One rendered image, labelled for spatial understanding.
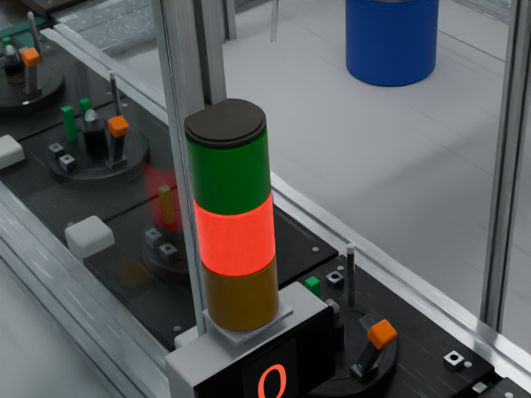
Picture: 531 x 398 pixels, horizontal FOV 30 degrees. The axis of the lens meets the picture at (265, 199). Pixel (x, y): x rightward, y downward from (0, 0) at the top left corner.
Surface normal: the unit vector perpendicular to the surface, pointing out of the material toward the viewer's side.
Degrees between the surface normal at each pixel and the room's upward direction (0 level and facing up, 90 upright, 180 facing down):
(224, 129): 0
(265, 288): 90
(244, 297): 90
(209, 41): 90
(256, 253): 90
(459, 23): 0
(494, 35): 0
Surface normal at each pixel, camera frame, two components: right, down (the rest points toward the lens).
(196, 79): 0.61, 0.45
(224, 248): -0.22, 0.60
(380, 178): -0.06, -0.79
